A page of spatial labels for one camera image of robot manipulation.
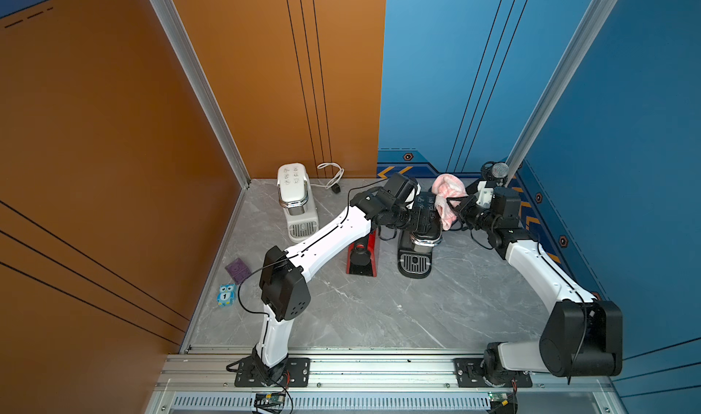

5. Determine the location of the red Nespresso coffee machine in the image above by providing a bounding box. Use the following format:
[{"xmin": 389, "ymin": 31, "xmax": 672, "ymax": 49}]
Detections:
[{"xmin": 346, "ymin": 229, "xmax": 378, "ymax": 277}]

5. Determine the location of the black coffee machine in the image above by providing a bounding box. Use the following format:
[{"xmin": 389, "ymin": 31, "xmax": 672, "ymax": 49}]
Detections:
[{"xmin": 397, "ymin": 191, "xmax": 443, "ymax": 279}]

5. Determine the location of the black microphone on tripod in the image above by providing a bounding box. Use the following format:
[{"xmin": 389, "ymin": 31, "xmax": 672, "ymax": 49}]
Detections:
[{"xmin": 480, "ymin": 161, "xmax": 510, "ymax": 187}]

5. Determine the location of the right green circuit board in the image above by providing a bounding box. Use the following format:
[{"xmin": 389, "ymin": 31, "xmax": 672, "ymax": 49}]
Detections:
[{"xmin": 487, "ymin": 393, "xmax": 518, "ymax": 414}]

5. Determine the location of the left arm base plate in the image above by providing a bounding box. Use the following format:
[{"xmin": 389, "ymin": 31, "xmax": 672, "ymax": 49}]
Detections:
[{"xmin": 227, "ymin": 355, "xmax": 311, "ymax": 388}]

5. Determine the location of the pink striped towel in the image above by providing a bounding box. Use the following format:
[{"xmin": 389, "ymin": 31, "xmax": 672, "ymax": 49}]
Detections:
[{"xmin": 431, "ymin": 174, "xmax": 467, "ymax": 231}]

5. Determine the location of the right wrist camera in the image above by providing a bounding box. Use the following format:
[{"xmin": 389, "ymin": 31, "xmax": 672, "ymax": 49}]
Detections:
[{"xmin": 476, "ymin": 180, "xmax": 495, "ymax": 209}]

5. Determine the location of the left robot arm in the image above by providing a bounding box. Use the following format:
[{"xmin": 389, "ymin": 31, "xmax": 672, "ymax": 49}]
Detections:
[{"xmin": 251, "ymin": 174, "xmax": 421, "ymax": 384}]

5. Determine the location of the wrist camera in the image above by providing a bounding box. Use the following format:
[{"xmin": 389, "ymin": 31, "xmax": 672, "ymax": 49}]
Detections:
[
  {"xmin": 476, "ymin": 180, "xmax": 495, "ymax": 209},
  {"xmin": 406, "ymin": 179, "xmax": 421, "ymax": 202}
]

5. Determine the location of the white coffee machine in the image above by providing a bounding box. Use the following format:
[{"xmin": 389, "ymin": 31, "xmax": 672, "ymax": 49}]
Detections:
[{"xmin": 277, "ymin": 163, "xmax": 319, "ymax": 244}]

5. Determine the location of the white power cable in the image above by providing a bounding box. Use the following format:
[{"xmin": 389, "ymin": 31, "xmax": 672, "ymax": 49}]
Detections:
[{"xmin": 310, "ymin": 161, "xmax": 346, "ymax": 195}]

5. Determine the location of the aluminium front rail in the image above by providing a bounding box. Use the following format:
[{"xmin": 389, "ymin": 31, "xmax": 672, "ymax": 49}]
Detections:
[{"xmin": 146, "ymin": 349, "xmax": 626, "ymax": 413}]

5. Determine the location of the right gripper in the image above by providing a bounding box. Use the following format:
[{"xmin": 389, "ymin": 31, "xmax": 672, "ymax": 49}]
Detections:
[{"xmin": 444, "ymin": 195, "xmax": 498, "ymax": 234}]

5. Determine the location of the green circuit board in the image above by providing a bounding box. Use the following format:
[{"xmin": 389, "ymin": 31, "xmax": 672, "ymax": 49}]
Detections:
[
  {"xmin": 253, "ymin": 392, "xmax": 287, "ymax": 414},
  {"xmin": 487, "ymin": 393, "xmax": 518, "ymax": 414}
]

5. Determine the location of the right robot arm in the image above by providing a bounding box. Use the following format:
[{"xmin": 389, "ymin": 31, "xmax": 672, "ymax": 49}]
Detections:
[{"xmin": 447, "ymin": 187, "xmax": 624, "ymax": 387}]

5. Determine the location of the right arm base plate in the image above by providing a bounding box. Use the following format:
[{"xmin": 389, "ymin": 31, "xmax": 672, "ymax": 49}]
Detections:
[{"xmin": 453, "ymin": 357, "xmax": 533, "ymax": 390}]

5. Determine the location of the blue owl figure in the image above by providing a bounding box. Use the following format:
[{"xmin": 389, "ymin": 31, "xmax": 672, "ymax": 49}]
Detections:
[{"xmin": 217, "ymin": 284, "xmax": 237, "ymax": 307}]

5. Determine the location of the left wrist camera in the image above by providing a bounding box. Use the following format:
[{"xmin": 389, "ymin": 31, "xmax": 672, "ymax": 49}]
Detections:
[{"xmin": 406, "ymin": 179, "xmax": 421, "ymax": 202}]

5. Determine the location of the purple square card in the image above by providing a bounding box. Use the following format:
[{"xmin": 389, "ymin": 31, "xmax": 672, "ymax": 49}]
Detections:
[{"xmin": 225, "ymin": 258, "xmax": 252, "ymax": 285}]

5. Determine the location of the left green circuit board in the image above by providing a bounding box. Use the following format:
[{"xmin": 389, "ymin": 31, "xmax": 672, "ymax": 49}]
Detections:
[{"xmin": 253, "ymin": 392, "xmax": 287, "ymax": 414}]

